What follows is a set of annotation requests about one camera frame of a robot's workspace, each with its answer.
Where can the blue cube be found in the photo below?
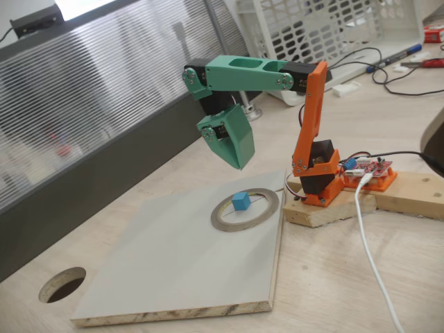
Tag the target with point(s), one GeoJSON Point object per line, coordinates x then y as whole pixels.
{"type": "Point", "coordinates": [241, 201]}

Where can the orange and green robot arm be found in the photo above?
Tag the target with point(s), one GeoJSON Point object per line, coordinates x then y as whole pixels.
{"type": "Point", "coordinates": [243, 78]}

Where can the wooden base block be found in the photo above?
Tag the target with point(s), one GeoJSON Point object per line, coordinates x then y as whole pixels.
{"type": "Point", "coordinates": [329, 211]}

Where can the white plastic printed part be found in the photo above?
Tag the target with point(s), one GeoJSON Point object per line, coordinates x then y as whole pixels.
{"type": "Point", "coordinates": [347, 88]}

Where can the translucent ribbed desk partition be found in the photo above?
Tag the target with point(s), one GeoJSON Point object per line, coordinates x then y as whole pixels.
{"type": "Point", "coordinates": [104, 86]}

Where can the white chipboard panel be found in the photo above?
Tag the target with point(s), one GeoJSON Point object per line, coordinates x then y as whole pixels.
{"type": "Point", "coordinates": [173, 260]}

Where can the white perforated plastic crate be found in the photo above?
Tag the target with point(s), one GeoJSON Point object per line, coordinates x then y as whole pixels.
{"type": "Point", "coordinates": [312, 31]}

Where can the red controller board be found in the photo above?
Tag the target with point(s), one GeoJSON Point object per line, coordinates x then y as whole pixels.
{"type": "Point", "coordinates": [371, 168]}

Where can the small white plastic piece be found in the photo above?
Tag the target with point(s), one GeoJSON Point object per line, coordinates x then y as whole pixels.
{"type": "Point", "coordinates": [419, 57]}
{"type": "Point", "coordinates": [400, 68]}

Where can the blue capped marker pen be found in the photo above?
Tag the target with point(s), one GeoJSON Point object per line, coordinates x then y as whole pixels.
{"type": "Point", "coordinates": [395, 57]}

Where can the wooden plank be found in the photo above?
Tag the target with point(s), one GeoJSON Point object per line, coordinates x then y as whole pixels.
{"type": "Point", "coordinates": [416, 194]}

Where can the dark rounded device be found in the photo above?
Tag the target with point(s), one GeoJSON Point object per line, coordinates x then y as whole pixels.
{"type": "Point", "coordinates": [435, 138]}

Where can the black box device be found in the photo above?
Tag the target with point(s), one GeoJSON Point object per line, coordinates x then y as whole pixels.
{"type": "Point", "coordinates": [34, 21]}

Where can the red and white box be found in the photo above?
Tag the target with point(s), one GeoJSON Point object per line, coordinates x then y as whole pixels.
{"type": "Point", "coordinates": [433, 34]}

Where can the orange controller board mount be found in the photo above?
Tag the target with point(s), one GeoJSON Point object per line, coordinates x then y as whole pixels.
{"type": "Point", "coordinates": [381, 184]}

